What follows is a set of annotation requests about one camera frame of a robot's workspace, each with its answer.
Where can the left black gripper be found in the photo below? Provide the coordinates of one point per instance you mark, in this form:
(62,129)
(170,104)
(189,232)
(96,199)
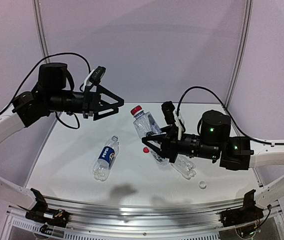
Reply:
(89,102)

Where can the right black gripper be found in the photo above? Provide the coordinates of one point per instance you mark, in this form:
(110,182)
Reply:
(171,144)

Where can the clear bottle red cap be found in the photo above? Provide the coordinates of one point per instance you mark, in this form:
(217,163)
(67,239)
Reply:
(184,166)

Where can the crushed bottle red cap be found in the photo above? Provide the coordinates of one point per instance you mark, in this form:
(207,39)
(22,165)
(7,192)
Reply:
(145,126)

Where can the white bottle cap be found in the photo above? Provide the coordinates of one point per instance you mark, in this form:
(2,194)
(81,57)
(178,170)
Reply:
(202,184)

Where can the Pepsi label plastic bottle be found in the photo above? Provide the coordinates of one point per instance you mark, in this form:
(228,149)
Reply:
(102,167)

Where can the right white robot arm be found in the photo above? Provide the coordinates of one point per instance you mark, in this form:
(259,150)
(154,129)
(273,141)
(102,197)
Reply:
(233,153)

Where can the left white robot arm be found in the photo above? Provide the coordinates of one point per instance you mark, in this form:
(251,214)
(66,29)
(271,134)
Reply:
(29,107)

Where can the front aluminium rail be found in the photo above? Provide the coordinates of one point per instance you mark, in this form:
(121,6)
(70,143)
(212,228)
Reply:
(92,221)

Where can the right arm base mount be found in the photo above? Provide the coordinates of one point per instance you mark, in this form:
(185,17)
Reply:
(248,212)

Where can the left aluminium frame post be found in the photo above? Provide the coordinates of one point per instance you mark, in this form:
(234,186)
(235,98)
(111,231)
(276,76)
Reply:
(40,28)

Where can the aluminium frame post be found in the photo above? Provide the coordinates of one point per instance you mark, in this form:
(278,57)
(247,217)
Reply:
(40,28)
(240,51)

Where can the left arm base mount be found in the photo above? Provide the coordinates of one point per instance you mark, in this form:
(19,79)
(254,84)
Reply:
(50,218)

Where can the right aluminium frame post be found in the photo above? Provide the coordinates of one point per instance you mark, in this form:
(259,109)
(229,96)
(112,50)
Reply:
(240,51)

